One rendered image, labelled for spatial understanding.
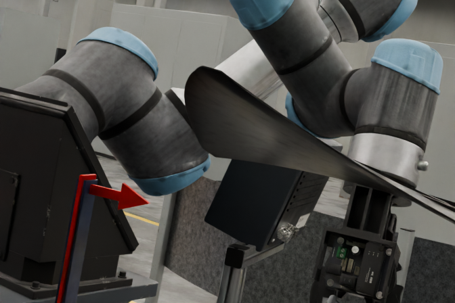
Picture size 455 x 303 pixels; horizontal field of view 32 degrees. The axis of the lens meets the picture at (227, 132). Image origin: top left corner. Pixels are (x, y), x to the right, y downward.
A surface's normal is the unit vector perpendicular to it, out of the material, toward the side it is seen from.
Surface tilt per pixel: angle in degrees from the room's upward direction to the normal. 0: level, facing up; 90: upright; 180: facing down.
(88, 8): 90
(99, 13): 90
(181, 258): 90
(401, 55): 70
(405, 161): 76
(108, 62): 61
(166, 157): 97
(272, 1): 102
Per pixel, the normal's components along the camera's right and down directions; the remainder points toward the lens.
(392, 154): 0.02, -0.22
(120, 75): 0.63, -0.13
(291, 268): -0.61, -0.07
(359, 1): 0.19, 0.16
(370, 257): -0.26, -0.30
